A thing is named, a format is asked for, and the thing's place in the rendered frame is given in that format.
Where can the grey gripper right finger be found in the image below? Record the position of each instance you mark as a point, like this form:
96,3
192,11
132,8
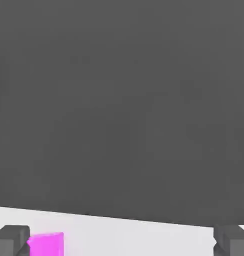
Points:
232,243

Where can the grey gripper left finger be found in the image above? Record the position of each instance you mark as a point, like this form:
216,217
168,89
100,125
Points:
7,242

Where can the large magenta box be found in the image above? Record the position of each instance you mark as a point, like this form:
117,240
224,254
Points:
47,245

